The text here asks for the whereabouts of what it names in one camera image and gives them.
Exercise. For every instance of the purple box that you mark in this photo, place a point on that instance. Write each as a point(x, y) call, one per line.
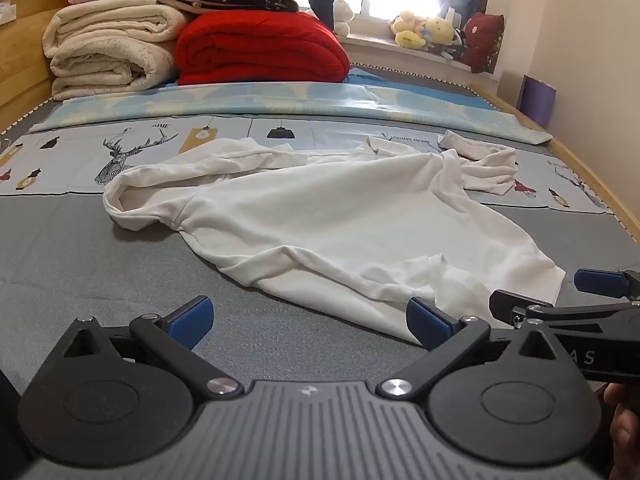
point(537, 102)

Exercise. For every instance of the red folded blanket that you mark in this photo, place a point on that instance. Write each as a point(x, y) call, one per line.
point(260, 50)

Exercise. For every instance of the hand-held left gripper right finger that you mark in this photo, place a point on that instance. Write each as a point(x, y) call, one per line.
point(425, 322)

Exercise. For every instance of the blue leaf-pattern blanket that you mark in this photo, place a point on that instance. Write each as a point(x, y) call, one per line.
point(280, 102)

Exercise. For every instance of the person's right hand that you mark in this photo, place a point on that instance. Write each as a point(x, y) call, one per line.
point(627, 430)

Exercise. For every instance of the white window sill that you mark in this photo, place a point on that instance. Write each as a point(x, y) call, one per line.
point(400, 57)

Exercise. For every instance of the deer-print bedsheet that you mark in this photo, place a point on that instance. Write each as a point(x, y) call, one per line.
point(70, 160)

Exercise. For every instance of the white plush toy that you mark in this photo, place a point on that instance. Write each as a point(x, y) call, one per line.
point(342, 15)

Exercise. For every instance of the white shirt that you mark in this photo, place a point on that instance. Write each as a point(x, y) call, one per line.
point(325, 210)

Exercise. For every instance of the dark red cushion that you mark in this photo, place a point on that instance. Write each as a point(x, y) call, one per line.
point(482, 42)

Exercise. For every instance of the round-faced yellow plush toy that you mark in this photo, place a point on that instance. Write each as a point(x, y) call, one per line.
point(440, 30)

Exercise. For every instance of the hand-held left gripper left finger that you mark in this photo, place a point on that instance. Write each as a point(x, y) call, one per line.
point(192, 321)

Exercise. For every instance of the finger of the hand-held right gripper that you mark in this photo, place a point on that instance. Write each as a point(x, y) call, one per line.
point(520, 305)
point(600, 282)

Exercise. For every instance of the cream fleece folded blanket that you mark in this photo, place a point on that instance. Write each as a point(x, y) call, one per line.
point(110, 45)

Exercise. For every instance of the wooden bed frame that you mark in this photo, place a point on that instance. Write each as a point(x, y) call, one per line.
point(25, 75)

